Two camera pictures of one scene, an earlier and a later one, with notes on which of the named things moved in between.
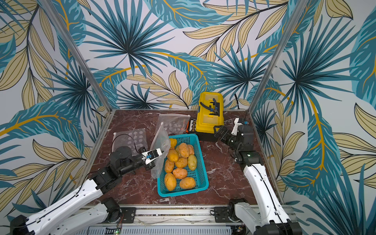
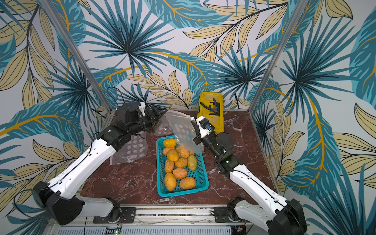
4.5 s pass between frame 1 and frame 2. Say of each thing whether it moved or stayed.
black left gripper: moved
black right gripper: moved
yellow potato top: stayed
